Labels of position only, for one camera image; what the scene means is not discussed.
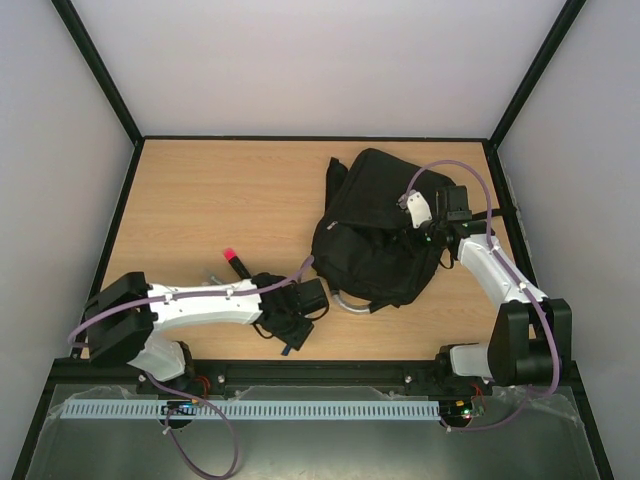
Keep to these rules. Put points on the light blue slotted cable duct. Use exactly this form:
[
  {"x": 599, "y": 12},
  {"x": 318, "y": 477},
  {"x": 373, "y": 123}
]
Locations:
[{"x": 252, "y": 410}]

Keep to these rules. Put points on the black aluminium frame rail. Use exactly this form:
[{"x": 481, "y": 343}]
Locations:
[{"x": 225, "y": 377}]

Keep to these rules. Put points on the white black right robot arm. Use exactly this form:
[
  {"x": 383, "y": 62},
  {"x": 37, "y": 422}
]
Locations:
[{"x": 530, "y": 341}]

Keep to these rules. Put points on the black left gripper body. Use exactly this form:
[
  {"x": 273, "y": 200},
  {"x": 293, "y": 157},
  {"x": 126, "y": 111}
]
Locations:
[{"x": 288, "y": 332}]

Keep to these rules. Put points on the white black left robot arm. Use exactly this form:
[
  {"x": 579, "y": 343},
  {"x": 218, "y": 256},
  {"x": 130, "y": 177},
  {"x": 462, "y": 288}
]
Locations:
[{"x": 128, "y": 320}]

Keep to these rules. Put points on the black student backpack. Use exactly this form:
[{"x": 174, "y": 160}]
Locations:
[{"x": 365, "y": 246}]

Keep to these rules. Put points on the pink black highlighter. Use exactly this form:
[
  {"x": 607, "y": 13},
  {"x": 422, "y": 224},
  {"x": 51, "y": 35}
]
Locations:
[{"x": 236, "y": 264}]

